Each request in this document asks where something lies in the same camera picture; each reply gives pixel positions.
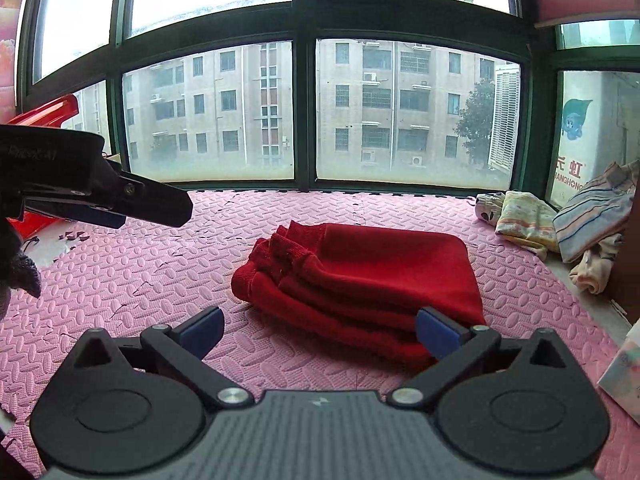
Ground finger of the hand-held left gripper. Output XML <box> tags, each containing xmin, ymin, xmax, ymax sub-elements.
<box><xmin>94</xmin><ymin>159</ymin><xmax>195</xmax><ymax>229</ymax></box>
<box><xmin>22</xmin><ymin>194</ymin><xmax>127</xmax><ymax>230</ymax></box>

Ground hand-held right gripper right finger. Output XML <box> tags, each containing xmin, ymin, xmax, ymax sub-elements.
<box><xmin>387</xmin><ymin>307</ymin><xmax>574</xmax><ymax>409</ymax></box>

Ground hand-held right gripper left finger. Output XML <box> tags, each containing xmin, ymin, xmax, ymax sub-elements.
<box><xmin>67</xmin><ymin>306</ymin><xmax>255</xmax><ymax>409</ymax></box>

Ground red pants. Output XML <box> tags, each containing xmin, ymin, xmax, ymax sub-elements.
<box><xmin>231</xmin><ymin>220</ymin><xmax>487</xmax><ymax>367</ymax></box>

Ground red plastic stool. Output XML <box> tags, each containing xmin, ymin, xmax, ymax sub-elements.
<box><xmin>5</xmin><ymin>94</ymin><xmax>81</xmax><ymax>236</ymax></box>

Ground pink foam puzzle mat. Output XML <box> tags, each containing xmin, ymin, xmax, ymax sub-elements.
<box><xmin>0</xmin><ymin>189</ymin><xmax>640</xmax><ymax>480</ymax></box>

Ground white patterned cloth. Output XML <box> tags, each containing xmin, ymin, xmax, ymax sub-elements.
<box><xmin>474</xmin><ymin>191</ymin><xmax>507</xmax><ymax>227</ymax></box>

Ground yellow plaid cloth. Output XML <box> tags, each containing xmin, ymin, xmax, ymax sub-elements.
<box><xmin>495</xmin><ymin>190</ymin><xmax>562</xmax><ymax>261</ymax></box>

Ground cream cloth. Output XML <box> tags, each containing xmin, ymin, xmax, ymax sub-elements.
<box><xmin>569</xmin><ymin>234</ymin><xmax>626</xmax><ymax>296</ymax></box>

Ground apartment building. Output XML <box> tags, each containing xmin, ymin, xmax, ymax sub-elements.
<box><xmin>75</xmin><ymin>40</ymin><xmax>496</xmax><ymax>171</ymax></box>

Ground pastel tissue box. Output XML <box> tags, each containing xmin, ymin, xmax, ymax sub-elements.
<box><xmin>597</xmin><ymin>319</ymin><xmax>640</xmax><ymax>412</ymax></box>

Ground striped shirt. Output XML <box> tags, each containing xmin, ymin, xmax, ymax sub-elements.
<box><xmin>552</xmin><ymin>160</ymin><xmax>640</xmax><ymax>265</ymax></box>

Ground green tree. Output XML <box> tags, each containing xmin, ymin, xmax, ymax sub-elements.
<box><xmin>452</xmin><ymin>77</ymin><xmax>496</xmax><ymax>168</ymax></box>

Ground white appliance box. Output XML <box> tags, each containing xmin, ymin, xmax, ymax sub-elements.
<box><xmin>550</xmin><ymin>71</ymin><xmax>640</xmax><ymax>208</ymax></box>

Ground dark green window frame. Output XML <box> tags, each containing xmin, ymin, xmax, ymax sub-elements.
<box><xmin>15</xmin><ymin>0</ymin><xmax>640</xmax><ymax>211</ymax></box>

